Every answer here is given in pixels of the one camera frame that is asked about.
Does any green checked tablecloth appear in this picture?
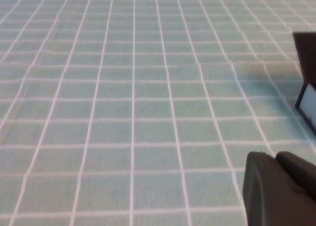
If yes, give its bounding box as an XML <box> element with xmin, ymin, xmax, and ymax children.
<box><xmin>0</xmin><ymin>0</ymin><xmax>316</xmax><ymax>226</ymax></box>

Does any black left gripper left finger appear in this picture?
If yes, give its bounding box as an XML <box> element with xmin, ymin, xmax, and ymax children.
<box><xmin>242</xmin><ymin>151</ymin><xmax>316</xmax><ymax>226</ymax></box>

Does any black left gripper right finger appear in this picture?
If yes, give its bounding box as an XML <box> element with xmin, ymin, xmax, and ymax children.
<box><xmin>275</xmin><ymin>151</ymin><xmax>316</xmax><ymax>202</ymax></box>

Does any black patterned glasses case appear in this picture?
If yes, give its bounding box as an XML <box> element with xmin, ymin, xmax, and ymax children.
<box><xmin>292</xmin><ymin>32</ymin><xmax>316</xmax><ymax>135</ymax></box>

